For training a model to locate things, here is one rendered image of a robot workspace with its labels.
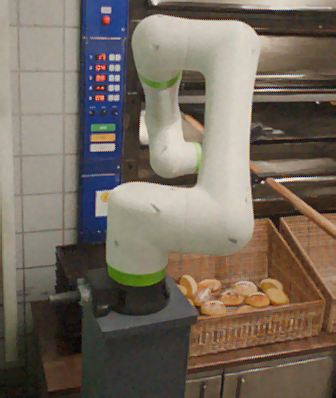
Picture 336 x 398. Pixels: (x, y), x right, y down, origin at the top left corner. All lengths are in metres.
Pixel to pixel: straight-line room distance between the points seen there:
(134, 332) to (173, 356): 0.13
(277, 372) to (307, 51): 1.23
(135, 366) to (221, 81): 0.62
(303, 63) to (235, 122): 1.25
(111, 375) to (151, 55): 0.68
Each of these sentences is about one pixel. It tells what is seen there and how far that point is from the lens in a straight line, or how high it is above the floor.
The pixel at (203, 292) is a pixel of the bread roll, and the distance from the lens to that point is 2.39.
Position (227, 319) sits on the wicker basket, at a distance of 2.13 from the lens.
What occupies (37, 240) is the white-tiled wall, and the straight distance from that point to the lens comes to 2.35.
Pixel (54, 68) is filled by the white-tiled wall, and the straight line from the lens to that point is 2.14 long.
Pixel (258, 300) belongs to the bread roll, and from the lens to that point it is 2.43.
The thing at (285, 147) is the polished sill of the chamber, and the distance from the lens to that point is 2.53.
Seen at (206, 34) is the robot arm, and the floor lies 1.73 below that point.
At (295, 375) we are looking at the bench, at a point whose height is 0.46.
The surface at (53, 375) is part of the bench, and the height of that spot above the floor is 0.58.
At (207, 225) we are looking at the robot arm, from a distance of 1.14.
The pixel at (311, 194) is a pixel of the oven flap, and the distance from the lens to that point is 2.66.
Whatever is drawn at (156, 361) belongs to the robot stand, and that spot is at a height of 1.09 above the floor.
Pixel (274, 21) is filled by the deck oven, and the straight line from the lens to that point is 2.38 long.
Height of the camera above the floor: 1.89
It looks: 20 degrees down
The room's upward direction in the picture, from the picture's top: 4 degrees clockwise
